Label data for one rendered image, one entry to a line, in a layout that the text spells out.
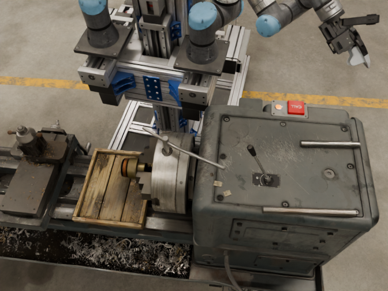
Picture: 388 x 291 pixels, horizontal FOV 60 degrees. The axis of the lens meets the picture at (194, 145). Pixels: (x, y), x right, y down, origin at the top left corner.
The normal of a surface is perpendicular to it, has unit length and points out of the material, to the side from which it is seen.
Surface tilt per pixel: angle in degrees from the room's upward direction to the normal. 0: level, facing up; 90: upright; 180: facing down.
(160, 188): 51
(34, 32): 0
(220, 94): 0
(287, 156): 0
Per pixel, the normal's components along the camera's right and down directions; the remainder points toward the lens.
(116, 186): -0.02, -0.54
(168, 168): -0.07, -0.15
